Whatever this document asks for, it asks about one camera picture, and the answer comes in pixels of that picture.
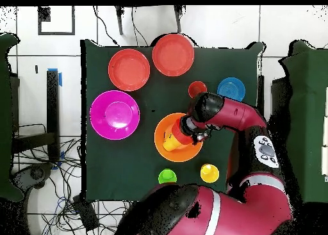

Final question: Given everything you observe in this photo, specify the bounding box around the large orange bowl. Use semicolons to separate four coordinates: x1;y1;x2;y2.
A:
154;112;204;163

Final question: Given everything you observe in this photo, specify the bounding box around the orange cup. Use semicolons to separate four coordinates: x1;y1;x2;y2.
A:
162;132;184;152

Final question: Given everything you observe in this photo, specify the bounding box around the red cup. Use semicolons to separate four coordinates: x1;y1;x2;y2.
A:
188;81;208;99

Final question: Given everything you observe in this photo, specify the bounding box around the large pink bowl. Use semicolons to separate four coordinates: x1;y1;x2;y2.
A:
89;90;141;141

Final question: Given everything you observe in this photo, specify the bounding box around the large red bowl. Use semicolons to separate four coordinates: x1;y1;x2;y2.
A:
108;48;151;92
152;33;195;77

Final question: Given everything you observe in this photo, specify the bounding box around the blue bowl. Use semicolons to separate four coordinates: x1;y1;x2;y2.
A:
217;77;246;102

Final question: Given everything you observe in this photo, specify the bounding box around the green cup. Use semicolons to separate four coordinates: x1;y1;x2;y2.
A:
158;168;177;185

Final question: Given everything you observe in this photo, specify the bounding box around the dark green table cloth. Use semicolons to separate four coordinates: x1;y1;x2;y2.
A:
80;39;266;203

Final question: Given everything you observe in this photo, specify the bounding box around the yellow cup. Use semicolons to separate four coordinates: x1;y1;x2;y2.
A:
200;163;220;184

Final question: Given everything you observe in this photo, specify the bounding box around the black upright bar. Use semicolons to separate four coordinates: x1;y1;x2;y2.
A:
257;75;265;115

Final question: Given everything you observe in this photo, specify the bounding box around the black stand leg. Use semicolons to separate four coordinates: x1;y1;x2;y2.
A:
173;5;183;34
114;6;124;36

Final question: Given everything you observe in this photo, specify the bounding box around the black power strip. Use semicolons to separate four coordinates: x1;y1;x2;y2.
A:
72;194;100;232

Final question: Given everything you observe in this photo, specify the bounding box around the black round device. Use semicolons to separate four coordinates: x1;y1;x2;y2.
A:
11;162;53;192

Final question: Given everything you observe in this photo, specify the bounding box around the green cloth covered table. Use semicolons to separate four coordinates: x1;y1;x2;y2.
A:
279;40;328;204
0;33;25;202

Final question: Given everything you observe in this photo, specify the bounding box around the tangle of black cables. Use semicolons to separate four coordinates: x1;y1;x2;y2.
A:
12;137;131;235

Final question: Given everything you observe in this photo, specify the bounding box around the black cable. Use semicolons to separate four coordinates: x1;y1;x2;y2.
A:
92;6;120;47

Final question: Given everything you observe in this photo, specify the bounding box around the black post with blue tape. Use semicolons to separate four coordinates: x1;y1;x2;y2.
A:
46;69;63;163

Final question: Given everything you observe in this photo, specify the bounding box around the black square frame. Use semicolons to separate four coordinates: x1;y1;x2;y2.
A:
37;6;76;36

